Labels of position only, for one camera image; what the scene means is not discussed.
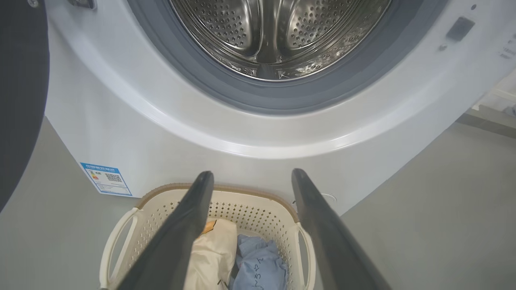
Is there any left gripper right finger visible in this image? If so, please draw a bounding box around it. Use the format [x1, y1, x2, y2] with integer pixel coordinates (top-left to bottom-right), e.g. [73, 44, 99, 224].
[291, 168, 391, 290]

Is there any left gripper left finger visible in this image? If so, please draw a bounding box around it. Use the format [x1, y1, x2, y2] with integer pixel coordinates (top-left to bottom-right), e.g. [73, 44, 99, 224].
[117, 171, 214, 290]

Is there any cream garment with orange patches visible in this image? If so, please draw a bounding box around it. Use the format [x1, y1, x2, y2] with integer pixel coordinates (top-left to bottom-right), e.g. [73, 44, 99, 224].
[183, 219, 238, 290]

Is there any light blue garment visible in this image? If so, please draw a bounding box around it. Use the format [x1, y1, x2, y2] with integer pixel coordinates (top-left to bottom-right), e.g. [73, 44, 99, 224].
[229, 234, 289, 290]

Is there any dark washing machine door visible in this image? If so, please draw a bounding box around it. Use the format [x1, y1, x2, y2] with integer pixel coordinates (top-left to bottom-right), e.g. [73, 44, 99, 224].
[0, 0, 50, 213]

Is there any white front-load washing machine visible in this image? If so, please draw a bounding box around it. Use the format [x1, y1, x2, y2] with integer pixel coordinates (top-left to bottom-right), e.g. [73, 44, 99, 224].
[42, 0, 516, 216]

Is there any grey rubber door gasket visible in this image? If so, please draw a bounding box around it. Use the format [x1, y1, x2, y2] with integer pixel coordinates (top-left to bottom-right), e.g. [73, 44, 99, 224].
[128, 0, 448, 115]

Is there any stainless steel washing machine drum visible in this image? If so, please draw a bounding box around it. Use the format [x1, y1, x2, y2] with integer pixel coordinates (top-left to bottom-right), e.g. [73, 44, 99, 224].
[169, 0, 392, 81]

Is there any cream perforated laundry basket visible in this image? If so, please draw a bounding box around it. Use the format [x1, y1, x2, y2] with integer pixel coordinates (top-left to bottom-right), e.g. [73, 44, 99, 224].
[100, 183, 316, 290]

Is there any blue energy label sticker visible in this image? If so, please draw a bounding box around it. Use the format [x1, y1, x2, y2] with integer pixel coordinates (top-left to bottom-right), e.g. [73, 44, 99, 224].
[80, 162, 133, 197]

